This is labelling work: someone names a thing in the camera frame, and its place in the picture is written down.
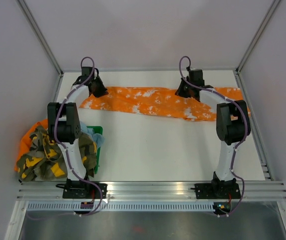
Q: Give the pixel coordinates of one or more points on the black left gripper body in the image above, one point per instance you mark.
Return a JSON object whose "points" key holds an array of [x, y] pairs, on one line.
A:
{"points": [[100, 89]]}

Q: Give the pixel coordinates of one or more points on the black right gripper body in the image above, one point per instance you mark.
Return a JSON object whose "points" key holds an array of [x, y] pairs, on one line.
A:
{"points": [[184, 90]]}

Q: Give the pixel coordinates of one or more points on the orange white tie-dye trousers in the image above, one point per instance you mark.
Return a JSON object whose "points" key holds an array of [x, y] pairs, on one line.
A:
{"points": [[151, 101]]}

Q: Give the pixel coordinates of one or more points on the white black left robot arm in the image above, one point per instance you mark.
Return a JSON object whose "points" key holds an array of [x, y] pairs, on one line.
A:
{"points": [[64, 123]]}

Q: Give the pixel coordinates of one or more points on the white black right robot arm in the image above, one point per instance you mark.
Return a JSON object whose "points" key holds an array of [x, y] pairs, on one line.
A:
{"points": [[232, 129]]}

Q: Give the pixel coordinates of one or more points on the camouflage trousers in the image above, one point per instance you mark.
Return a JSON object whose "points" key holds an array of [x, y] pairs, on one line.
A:
{"points": [[45, 161]]}

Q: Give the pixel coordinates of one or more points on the green plastic bin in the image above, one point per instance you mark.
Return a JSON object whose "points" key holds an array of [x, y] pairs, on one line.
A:
{"points": [[98, 150]]}

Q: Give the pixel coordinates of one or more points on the orange garment in pile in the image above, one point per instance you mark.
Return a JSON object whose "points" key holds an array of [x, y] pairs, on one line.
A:
{"points": [[25, 142]]}

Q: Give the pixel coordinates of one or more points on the right aluminium frame post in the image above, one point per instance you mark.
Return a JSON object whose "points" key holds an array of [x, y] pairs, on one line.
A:
{"points": [[258, 34]]}

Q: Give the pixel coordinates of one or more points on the aluminium frame post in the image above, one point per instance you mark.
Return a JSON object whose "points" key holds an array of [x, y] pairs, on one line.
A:
{"points": [[39, 35], [258, 34]]}

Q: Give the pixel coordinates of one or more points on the left aluminium frame post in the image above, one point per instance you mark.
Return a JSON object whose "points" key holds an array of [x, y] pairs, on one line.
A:
{"points": [[39, 35]]}

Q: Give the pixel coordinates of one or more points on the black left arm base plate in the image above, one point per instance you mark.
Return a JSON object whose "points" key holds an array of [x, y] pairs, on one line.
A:
{"points": [[82, 190]]}

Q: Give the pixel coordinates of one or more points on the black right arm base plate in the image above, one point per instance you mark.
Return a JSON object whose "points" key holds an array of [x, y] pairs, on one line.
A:
{"points": [[209, 191]]}

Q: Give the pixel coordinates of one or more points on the aluminium mounting rail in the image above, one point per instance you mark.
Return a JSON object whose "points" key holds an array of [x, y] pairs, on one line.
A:
{"points": [[152, 191]]}

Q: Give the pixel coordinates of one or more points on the white slotted cable duct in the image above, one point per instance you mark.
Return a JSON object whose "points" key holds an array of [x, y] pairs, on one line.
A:
{"points": [[122, 206]]}

